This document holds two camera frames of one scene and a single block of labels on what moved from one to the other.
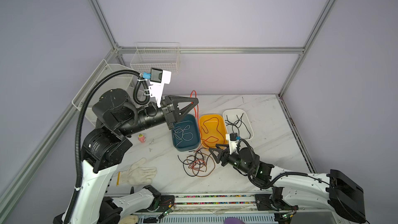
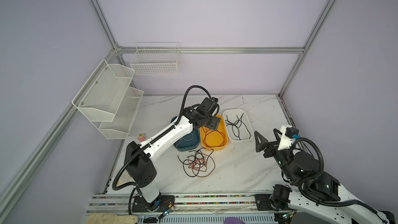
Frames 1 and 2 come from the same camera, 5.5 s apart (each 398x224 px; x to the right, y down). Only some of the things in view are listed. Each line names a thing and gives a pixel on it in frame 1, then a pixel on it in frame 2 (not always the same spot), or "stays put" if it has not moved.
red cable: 198,117 → 222,144
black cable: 237,123 stays put
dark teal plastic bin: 185,136 stays put
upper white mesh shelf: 114,82 stays put
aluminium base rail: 246,203 stays put
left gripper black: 170,108 → 215,122
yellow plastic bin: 212,130 stays put
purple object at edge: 232,220 stays put
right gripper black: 226,153 → 268,148
